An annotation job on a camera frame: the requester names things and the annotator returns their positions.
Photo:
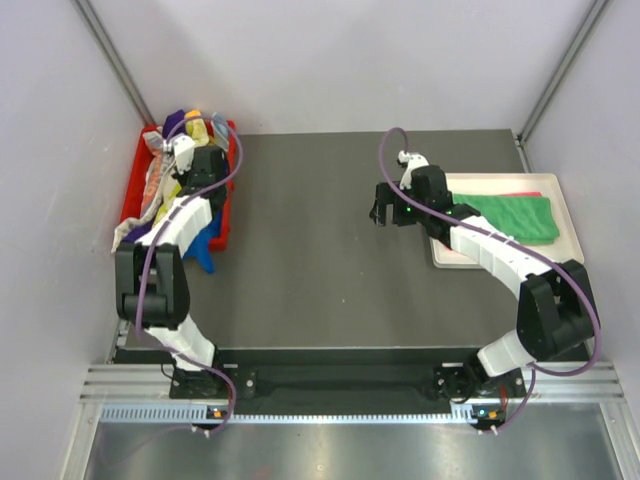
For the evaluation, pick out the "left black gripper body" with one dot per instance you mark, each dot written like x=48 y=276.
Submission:
x=186 y=178

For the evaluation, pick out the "pink towel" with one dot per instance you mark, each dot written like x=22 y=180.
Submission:
x=525 y=193

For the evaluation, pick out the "green towel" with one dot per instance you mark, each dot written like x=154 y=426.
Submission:
x=510 y=217

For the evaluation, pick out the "yellow patterned towel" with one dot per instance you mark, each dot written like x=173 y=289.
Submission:
x=169 y=186

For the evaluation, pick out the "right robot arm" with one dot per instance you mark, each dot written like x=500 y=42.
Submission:
x=556 y=310

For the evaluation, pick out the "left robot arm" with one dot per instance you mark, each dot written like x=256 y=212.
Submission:
x=152 y=290

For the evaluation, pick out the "white patterned towel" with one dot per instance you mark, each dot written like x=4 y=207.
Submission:
x=153 y=142

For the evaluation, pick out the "purple towel back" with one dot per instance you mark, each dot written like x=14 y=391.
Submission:
x=174 y=124

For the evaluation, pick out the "purple towel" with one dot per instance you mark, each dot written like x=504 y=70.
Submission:
x=137 y=232
x=174 y=124

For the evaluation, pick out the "blue towel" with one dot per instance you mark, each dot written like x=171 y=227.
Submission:
x=209 y=239

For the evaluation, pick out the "red plastic bin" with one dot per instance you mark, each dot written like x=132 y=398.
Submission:
x=134 y=193

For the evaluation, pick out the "purple towel front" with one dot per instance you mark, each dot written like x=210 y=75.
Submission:
x=137 y=232

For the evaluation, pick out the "white plastic tray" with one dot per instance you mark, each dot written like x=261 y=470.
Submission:
x=527 y=207

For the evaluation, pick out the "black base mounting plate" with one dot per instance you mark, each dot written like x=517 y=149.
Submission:
x=358 y=381

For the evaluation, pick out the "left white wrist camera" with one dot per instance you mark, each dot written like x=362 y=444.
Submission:
x=181 y=148

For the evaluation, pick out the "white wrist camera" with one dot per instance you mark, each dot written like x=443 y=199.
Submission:
x=181 y=148
x=409 y=161

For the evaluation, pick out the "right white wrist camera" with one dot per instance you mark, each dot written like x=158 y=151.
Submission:
x=409 y=161

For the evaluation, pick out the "aluminium frame rail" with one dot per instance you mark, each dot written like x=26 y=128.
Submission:
x=136 y=395

